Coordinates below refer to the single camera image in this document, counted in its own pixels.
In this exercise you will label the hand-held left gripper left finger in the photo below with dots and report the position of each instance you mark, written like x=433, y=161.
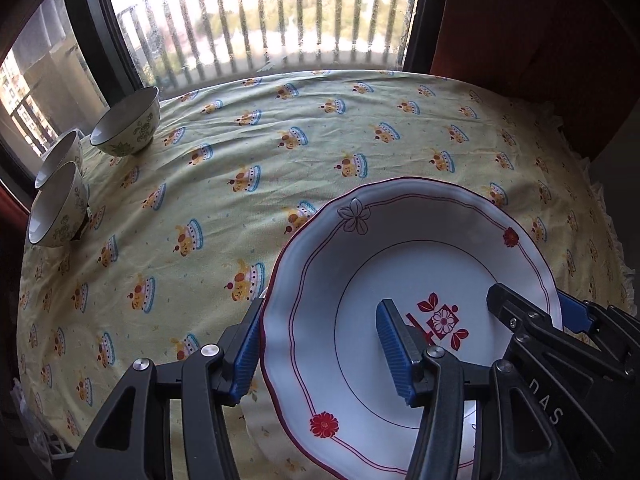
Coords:
x=245, y=355

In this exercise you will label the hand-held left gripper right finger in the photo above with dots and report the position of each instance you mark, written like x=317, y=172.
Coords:
x=395, y=355

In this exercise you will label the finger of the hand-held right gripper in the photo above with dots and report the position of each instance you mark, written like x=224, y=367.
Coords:
x=575, y=315
x=520, y=312

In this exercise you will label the red floral white plate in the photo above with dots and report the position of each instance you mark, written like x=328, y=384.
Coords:
x=350, y=260

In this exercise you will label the white floral bowl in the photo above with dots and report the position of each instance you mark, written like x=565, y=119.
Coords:
x=130, y=135
x=60, y=210
x=65, y=152

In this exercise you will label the yellow printed tablecloth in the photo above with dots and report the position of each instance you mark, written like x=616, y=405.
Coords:
x=225, y=160

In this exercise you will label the red curtain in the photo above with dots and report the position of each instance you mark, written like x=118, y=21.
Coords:
x=10, y=210
x=525, y=35

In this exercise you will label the dark balcony railing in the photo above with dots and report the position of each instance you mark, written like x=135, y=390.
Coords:
x=30, y=120

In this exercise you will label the dark window frame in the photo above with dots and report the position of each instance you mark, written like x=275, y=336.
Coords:
x=107, y=25

